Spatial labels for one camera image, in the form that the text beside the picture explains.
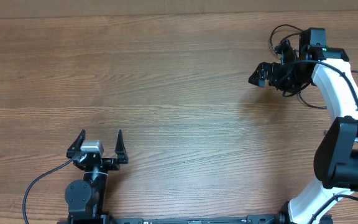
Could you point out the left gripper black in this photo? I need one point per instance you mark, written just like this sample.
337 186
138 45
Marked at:
113 164

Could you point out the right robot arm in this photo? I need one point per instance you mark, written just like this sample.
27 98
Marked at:
336 159

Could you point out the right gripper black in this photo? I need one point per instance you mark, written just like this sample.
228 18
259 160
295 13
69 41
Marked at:
273 68

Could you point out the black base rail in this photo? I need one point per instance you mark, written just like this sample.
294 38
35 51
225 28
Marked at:
194 220

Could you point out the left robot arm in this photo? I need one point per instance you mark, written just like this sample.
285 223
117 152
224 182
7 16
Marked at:
85 197

